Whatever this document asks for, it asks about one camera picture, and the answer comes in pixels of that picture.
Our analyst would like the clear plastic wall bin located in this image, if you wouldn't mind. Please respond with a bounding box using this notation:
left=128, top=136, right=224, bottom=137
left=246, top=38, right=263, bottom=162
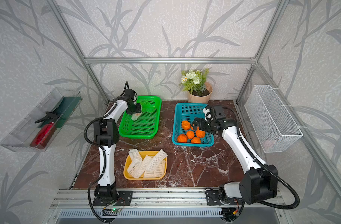
left=0, top=88, right=82, bottom=152

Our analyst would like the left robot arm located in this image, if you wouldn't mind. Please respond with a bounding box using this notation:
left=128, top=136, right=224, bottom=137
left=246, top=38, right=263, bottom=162
left=83, top=82, right=142, bottom=207

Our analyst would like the red black spray bottle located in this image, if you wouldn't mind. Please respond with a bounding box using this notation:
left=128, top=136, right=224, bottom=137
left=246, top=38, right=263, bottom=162
left=30, top=112, right=59, bottom=149

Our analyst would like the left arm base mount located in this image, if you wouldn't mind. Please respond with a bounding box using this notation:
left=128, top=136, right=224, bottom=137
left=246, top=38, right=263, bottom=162
left=92, top=190, right=133, bottom=206

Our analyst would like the yellow plastic tray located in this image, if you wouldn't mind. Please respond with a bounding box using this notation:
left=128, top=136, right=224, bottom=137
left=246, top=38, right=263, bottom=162
left=123, top=149, right=168, bottom=180

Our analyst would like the aluminium front rail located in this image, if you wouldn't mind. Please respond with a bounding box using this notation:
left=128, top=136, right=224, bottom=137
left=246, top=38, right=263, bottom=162
left=49, top=187, right=286, bottom=209

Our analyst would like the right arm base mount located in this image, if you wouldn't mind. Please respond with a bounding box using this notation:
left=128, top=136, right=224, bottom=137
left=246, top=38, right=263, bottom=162
left=204, top=188, right=230, bottom=206

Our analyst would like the white wire mesh basket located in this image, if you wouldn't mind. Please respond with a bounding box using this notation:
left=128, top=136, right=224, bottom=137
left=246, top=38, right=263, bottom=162
left=245, top=85, right=303, bottom=153

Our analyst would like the potted white flower plant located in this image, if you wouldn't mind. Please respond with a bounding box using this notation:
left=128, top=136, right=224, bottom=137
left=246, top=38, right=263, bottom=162
left=180, top=68, right=213, bottom=104

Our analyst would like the white foam net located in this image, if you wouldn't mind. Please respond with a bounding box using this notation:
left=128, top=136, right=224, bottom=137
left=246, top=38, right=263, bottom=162
left=127, top=149, right=142, bottom=177
left=146, top=149, right=168, bottom=172
left=143, top=170, right=156, bottom=179
left=133, top=155, right=152, bottom=178
left=153, top=160, right=165, bottom=178

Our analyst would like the green plastic basket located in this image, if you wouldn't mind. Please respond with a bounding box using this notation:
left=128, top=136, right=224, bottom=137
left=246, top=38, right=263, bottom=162
left=119, top=96, right=162, bottom=139

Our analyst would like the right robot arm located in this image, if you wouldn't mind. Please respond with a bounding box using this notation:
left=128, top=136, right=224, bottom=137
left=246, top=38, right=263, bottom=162
left=192, top=105, right=300, bottom=210

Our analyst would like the teal plastic basket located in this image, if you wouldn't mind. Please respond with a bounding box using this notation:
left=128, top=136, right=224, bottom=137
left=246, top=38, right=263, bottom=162
left=172, top=103, right=214, bottom=147

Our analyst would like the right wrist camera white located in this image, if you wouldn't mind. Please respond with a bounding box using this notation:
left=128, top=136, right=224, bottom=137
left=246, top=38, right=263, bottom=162
left=203, top=105, right=213, bottom=120

